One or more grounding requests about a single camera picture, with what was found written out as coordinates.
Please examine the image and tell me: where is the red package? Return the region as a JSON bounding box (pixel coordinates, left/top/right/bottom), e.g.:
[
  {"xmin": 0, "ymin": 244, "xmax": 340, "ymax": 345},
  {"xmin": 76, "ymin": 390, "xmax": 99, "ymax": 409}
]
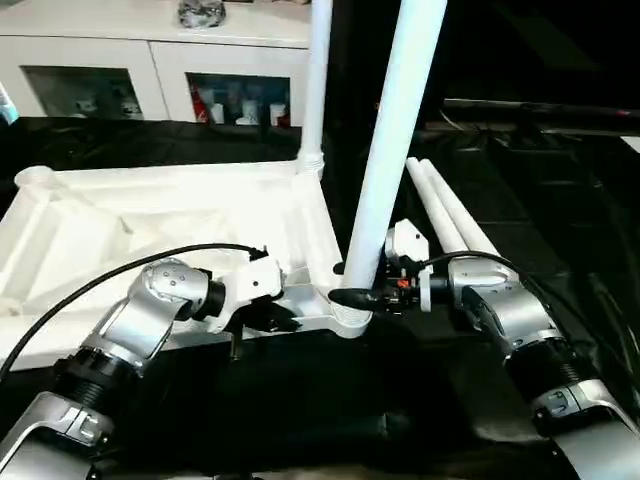
[{"xmin": 192, "ymin": 87, "xmax": 211, "ymax": 124}]

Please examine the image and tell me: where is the white plastic table leg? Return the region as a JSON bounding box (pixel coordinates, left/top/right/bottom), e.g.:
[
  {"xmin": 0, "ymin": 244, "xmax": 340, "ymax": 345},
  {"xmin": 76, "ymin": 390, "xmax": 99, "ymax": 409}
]
[
  {"xmin": 418, "ymin": 158, "xmax": 503, "ymax": 259},
  {"xmin": 293, "ymin": 0, "xmax": 333, "ymax": 177},
  {"xmin": 343, "ymin": 0, "xmax": 450, "ymax": 292},
  {"xmin": 406, "ymin": 157, "xmax": 471, "ymax": 256}
]

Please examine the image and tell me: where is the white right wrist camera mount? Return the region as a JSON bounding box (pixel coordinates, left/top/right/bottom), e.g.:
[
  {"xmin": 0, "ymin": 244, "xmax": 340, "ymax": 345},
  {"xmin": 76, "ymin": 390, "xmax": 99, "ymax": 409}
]
[{"xmin": 383, "ymin": 218, "xmax": 435, "ymax": 315}]

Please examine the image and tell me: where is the white plastic table top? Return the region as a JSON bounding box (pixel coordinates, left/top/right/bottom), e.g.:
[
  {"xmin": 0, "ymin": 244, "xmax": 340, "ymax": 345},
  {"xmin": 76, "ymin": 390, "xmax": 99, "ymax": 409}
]
[{"xmin": 0, "ymin": 149, "xmax": 375, "ymax": 375}]

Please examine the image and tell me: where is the tangled dark cable bundle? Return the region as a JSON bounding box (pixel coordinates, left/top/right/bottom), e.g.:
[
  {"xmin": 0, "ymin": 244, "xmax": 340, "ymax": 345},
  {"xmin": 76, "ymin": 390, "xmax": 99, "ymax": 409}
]
[{"xmin": 176, "ymin": 0, "xmax": 227, "ymax": 30}]

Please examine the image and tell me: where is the pale teal translucent object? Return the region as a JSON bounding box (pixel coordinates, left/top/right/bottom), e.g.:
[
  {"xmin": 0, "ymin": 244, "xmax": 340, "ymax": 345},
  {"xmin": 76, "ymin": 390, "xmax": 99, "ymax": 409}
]
[{"xmin": 0, "ymin": 82, "xmax": 20, "ymax": 122}]

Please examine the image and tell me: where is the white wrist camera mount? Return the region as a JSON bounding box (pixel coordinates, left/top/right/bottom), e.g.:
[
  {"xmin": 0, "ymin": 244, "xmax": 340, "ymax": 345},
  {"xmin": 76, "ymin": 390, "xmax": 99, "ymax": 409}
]
[
  {"xmin": 383, "ymin": 218, "xmax": 435, "ymax": 315},
  {"xmin": 206, "ymin": 253, "xmax": 287, "ymax": 337}
]

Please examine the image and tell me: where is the black glossy mat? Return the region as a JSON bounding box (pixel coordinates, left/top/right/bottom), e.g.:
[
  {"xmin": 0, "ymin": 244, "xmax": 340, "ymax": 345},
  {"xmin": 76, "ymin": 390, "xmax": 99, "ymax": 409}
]
[{"xmin": 0, "ymin": 113, "xmax": 640, "ymax": 480}]

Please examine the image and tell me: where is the white glass door cabinet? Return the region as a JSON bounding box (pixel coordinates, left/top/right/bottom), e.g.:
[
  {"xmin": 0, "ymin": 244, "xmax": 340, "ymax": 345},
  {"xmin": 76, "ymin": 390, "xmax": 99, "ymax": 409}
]
[{"xmin": 0, "ymin": 0, "xmax": 312, "ymax": 125}]

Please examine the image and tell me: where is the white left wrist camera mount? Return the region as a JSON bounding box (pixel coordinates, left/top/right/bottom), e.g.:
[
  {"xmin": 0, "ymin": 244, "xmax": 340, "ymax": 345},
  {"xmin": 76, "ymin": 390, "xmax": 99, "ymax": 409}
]
[{"xmin": 206, "ymin": 253, "xmax": 287, "ymax": 337}]

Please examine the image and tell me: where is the black flat monitor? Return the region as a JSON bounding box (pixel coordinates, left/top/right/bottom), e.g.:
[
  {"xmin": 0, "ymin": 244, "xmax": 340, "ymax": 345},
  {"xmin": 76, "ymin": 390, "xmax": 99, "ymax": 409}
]
[{"xmin": 442, "ymin": 0, "xmax": 640, "ymax": 124}]

